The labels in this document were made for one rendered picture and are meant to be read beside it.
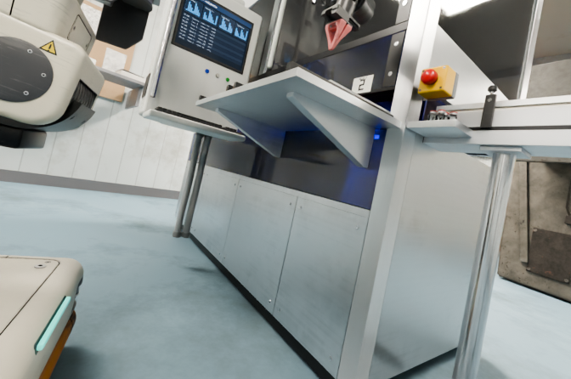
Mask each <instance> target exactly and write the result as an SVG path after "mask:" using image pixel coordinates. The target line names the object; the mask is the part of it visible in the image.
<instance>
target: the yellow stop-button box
mask: <svg viewBox="0 0 571 379"><path fill-rule="evenodd" d="M429 69H434V70H435V71H436V72H437V73H438V79H437V80H436V82H434V83H433V84H431V85H426V84H424V83H423V82H422V81H421V80H420V84H419V88H418V94H420V95H421V96H422V97H424V98H425V99H427V100H428V101H437V100H446V99H454V98H455V92H456V87H457V83H458V78H459V74H458V73H457V72H455V71H454V70H453V69H452V68H451V67H449V66H448V65H442V66H438V67H433V68H429Z"/></svg>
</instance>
